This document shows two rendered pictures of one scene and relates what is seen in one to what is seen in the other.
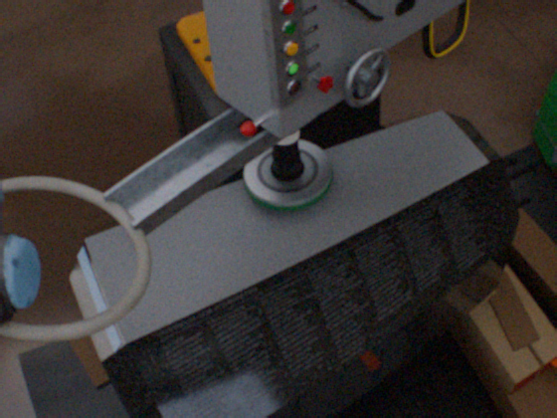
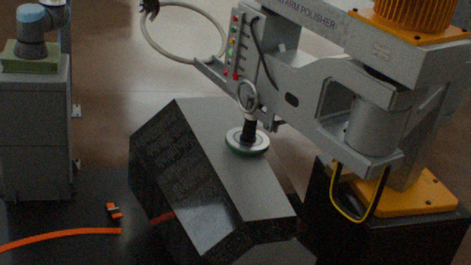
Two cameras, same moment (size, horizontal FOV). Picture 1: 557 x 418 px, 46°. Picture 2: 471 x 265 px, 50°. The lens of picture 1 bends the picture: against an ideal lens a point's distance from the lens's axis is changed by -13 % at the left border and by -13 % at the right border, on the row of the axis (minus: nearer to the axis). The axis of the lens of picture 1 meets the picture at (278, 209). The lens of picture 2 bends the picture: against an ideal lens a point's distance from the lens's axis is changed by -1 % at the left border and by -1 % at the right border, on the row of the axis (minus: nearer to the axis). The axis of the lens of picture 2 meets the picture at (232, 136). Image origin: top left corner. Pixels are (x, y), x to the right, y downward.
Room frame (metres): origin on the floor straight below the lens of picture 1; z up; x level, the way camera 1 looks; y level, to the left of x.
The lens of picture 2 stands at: (1.09, -2.17, 2.19)
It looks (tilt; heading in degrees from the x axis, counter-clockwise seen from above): 31 degrees down; 88
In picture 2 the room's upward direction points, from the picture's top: 9 degrees clockwise
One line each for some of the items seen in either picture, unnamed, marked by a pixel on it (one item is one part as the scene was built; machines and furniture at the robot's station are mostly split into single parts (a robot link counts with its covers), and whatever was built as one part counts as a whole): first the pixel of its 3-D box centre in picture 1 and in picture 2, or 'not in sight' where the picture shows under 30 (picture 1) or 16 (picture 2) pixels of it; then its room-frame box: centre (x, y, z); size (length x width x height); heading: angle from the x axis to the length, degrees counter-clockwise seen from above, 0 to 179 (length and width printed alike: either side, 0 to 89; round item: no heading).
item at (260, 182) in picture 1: (287, 171); (247, 139); (1.23, -0.03, 0.89); 0.21 x 0.21 x 0.01
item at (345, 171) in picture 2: not in sight; (346, 170); (1.75, -0.05, 0.81); 0.20 x 0.10 x 0.05; 28
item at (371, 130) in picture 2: not in sight; (376, 120); (1.64, -0.55, 1.36); 0.19 x 0.19 x 0.20
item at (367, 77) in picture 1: (356, 70); (253, 95); (1.21, -0.20, 1.22); 0.15 x 0.10 x 0.15; 128
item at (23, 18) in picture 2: not in sight; (32, 22); (-0.03, 0.52, 1.11); 0.17 x 0.15 x 0.18; 70
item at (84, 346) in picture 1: (92, 356); not in sight; (1.24, 0.74, 0.02); 0.25 x 0.10 x 0.01; 29
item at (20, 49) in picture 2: not in sight; (31, 45); (-0.04, 0.51, 0.98); 0.19 x 0.19 x 0.10
